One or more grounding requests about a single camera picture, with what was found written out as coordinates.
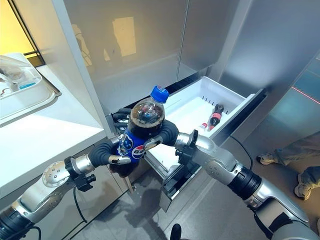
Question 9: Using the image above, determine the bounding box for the white refrigerator drawer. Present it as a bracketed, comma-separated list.
[143, 76, 270, 177]

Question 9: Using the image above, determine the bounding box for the pepsi bottle with blue cap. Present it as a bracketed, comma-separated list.
[109, 84, 171, 179]

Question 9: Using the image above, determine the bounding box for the cola bottle with red label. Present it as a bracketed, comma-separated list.
[208, 103, 226, 132]

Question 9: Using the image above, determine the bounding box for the black door frame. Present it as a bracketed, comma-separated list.
[13, 0, 47, 67]

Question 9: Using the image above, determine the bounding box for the robot dark foot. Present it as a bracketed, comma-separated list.
[170, 223, 183, 240]

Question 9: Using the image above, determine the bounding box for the person's shoe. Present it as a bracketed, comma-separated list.
[256, 152, 278, 166]
[293, 172, 313, 201]

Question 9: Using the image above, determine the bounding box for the steel refrigerator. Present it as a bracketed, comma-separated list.
[52, 0, 320, 207]

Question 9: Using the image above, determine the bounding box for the white counter cabinet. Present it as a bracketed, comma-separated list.
[0, 63, 131, 240]

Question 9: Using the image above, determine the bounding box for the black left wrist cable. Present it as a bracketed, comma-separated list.
[72, 186, 89, 224]

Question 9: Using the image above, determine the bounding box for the clear plastic food container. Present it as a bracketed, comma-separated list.
[0, 52, 43, 101]

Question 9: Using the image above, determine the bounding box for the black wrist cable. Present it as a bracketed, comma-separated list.
[229, 135, 254, 172]
[72, 186, 89, 224]

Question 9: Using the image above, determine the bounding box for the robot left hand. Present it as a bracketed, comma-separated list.
[90, 107, 132, 174]

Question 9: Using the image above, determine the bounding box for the dark lower refrigerator drawer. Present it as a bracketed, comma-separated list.
[159, 162, 202, 207]

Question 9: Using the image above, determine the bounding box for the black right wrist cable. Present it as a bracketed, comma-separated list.
[229, 135, 254, 172]

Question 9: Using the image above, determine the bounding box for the person's leg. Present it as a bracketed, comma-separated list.
[301, 164, 320, 192]
[271, 131, 320, 166]

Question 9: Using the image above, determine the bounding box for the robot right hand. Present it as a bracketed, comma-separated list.
[143, 119, 180, 152]

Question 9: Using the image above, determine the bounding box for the white tray with rim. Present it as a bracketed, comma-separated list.
[0, 65, 63, 127]

